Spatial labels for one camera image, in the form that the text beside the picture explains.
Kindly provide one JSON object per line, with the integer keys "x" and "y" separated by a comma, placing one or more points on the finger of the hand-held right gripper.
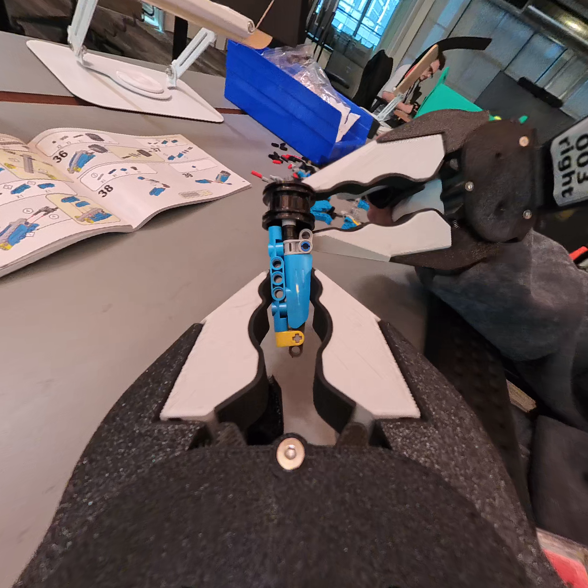
{"x": 404, "y": 234}
{"x": 390, "y": 158}

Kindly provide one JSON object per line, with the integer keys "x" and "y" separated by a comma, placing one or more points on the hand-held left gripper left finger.
{"x": 216, "y": 363}

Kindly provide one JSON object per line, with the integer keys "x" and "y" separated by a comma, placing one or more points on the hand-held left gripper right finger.
{"x": 367, "y": 363}

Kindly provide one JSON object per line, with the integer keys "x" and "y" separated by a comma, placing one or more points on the blue grey brick assembly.
{"x": 298, "y": 285}

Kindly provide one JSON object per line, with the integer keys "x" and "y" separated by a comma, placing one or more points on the black toy wheel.
{"x": 287, "y": 204}

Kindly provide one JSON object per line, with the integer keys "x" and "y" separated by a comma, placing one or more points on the grey desk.
{"x": 92, "y": 344}

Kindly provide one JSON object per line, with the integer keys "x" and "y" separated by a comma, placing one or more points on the pile of small bricks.
{"x": 330, "y": 213}

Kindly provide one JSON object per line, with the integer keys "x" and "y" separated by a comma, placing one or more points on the black office chair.
{"x": 374, "y": 78}

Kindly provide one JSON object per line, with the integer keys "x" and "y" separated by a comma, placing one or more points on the green board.
{"x": 454, "y": 99}

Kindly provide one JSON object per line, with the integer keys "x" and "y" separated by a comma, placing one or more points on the beige back chair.
{"x": 422, "y": 69}

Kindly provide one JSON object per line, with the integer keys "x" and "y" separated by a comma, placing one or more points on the plastic bag in bin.
{"x": 317, "y": 78}

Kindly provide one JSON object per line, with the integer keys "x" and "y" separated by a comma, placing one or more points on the blue plastic bin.
{"x": 285, "y": 110}

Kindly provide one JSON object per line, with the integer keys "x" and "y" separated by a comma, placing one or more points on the black board panel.
{"x": 285, "y": 18}

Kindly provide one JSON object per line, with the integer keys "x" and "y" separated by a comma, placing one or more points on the instruction booklet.
{"x": 115, "y": 183}

